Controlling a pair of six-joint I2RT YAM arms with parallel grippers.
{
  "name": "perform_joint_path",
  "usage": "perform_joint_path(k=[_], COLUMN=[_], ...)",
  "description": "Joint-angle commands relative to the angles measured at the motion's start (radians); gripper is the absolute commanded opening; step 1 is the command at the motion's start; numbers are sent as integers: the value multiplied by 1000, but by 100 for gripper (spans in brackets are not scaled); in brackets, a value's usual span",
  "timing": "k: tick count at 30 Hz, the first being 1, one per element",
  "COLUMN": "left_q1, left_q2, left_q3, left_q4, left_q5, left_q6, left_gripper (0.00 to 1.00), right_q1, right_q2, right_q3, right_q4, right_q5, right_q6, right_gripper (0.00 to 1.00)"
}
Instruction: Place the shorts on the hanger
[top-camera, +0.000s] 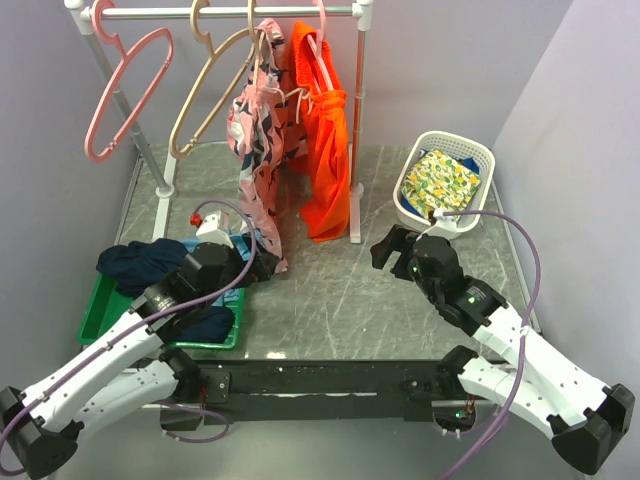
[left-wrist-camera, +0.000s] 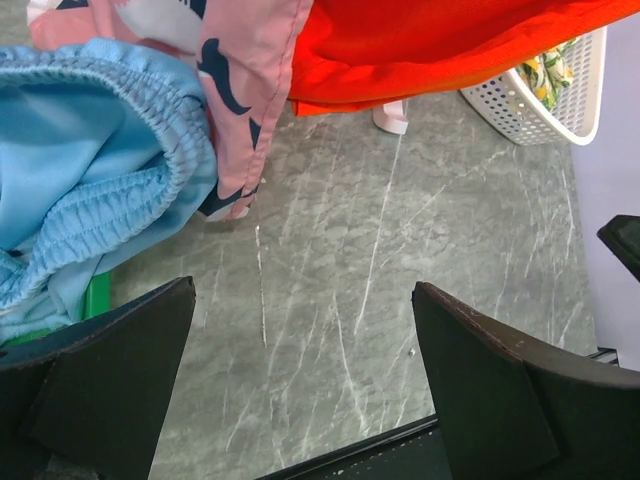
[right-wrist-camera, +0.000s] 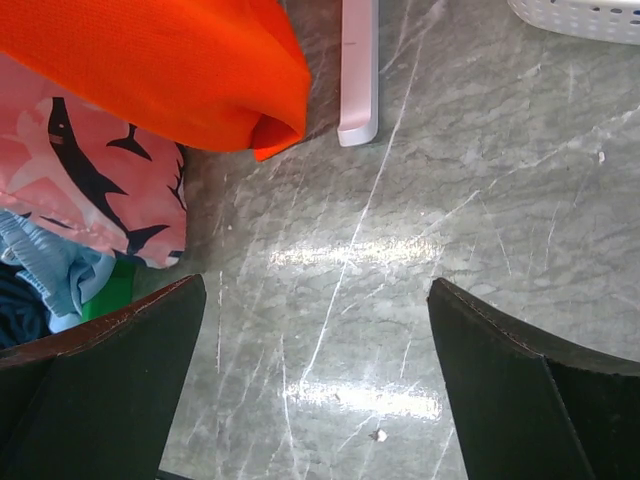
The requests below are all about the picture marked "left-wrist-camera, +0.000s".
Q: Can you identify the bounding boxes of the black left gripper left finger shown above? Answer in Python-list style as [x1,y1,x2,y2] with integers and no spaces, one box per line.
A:
[1,277,196,479]

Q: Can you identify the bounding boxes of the pink patterned shorts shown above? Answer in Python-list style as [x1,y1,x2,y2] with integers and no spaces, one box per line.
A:
[26,0,312,222]

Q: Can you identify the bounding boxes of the white clothes rack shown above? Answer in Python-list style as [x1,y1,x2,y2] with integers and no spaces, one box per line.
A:
[372,100,409,136]

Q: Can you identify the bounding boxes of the orange shorts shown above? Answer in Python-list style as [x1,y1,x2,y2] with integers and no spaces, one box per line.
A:
[289,0,639,116]

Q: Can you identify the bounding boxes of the white perforated plastic basket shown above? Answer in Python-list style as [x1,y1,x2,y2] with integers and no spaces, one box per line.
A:
[461,27,607,146]

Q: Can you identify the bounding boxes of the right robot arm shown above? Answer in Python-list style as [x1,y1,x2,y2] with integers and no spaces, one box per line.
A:
[597,214,640,282]

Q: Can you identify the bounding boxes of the lemon print cloth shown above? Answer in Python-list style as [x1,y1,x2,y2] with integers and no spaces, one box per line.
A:
[516,39,576,111]

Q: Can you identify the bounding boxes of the green plastic tray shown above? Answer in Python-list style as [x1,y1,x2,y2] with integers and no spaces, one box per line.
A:
[1,272,111,347]

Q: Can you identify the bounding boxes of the light blue shorts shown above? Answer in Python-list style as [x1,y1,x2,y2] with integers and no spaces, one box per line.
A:
[1,38,217,342]

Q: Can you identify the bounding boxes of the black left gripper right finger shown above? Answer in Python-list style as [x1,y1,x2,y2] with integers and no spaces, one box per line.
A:
[412,282,639,479]

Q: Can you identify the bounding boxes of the black mounting base rail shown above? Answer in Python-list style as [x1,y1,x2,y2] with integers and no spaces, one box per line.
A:
[260,415,452,480]

